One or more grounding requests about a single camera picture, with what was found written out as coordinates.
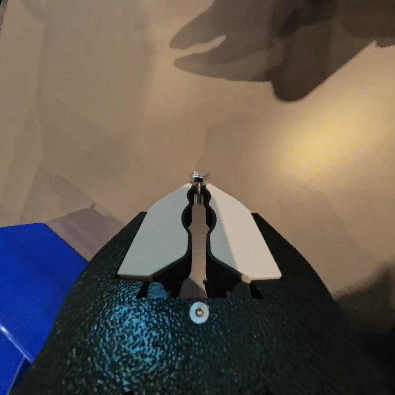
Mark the blue plastic bin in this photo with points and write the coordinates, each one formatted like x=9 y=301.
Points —
x=31 y=277

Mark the silver hex bolt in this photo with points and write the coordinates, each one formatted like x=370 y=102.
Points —
x=199 y=177

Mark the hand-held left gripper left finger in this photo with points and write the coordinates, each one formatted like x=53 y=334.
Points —
x=157 y=240

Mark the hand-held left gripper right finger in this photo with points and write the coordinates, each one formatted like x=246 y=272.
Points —
x=243 y=240

